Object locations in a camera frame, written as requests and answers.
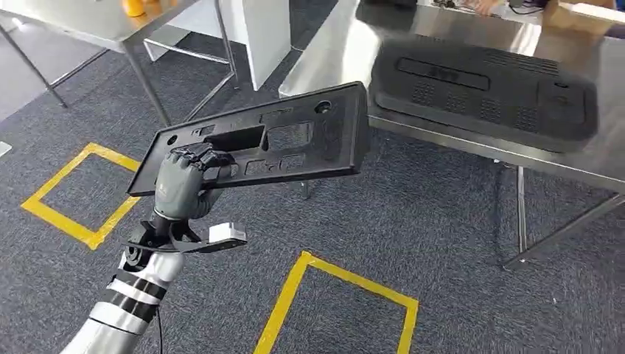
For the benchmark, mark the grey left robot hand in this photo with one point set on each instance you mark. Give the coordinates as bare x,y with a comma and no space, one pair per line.
178,188

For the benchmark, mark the black plastic cutout plate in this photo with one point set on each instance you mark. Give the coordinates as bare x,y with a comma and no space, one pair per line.
332,141

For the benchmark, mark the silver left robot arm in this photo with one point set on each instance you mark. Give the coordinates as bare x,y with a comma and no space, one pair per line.
122,312

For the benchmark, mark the white board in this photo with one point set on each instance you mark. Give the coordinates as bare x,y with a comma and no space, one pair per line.
266,39

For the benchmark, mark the steel table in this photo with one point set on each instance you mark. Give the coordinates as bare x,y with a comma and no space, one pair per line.
97,24

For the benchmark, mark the orange object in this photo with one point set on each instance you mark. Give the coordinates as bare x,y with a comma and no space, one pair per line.
133,7

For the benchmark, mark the steel bench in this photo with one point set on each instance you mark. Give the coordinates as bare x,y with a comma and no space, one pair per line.
337,49

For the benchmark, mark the large black grilled panel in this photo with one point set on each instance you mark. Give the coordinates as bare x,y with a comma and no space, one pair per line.
488,107

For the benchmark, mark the person's hand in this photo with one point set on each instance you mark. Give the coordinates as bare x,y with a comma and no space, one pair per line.
486,6

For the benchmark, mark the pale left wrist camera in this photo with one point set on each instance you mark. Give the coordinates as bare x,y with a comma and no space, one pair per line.
227,235

